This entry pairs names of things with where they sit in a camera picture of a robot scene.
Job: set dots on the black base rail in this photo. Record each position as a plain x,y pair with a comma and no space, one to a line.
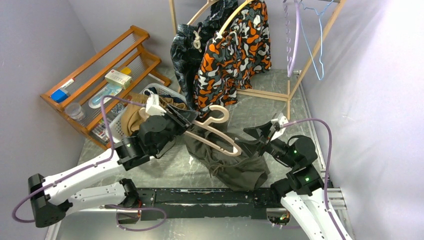
196,203

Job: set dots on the dark patterned shorts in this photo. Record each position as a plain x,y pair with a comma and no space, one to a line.
189,44

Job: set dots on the wooden hanger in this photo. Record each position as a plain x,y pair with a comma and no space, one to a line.
206,126

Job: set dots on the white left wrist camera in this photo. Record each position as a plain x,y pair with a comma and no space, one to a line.
153,107

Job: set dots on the marker pen set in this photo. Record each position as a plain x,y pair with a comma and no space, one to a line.
100,130

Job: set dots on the blue blister pack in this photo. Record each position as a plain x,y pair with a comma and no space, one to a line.
108,90

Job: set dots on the white medicine box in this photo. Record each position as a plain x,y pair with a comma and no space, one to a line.
119,79

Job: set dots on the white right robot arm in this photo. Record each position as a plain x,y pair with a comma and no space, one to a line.
303,191

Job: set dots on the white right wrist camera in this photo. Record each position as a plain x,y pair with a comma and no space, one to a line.
278,120

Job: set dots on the tan khaki shorts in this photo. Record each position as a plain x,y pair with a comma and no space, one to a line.
133,116

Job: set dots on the orange wooden shelf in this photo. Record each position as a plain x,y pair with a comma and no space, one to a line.
127,50

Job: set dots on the navy blue shorts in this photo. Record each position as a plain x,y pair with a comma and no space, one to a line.
162,91

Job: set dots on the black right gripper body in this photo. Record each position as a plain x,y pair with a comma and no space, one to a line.
264,140

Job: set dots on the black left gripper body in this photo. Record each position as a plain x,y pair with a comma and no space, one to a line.
179,124

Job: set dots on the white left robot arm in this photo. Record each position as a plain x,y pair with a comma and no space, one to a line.
54,197

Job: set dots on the white plastic laundry basket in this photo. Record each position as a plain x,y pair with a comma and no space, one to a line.
115,124

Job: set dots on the orange camo shorts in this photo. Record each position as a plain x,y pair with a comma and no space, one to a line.
232,57

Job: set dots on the cream yellow hanger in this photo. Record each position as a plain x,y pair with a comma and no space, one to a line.
232,16

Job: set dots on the clear plastic cup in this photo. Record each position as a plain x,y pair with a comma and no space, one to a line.
75,111

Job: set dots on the blue box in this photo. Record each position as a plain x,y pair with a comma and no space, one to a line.
60,95

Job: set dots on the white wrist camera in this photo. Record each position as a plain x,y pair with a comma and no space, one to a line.
278,120
153,107

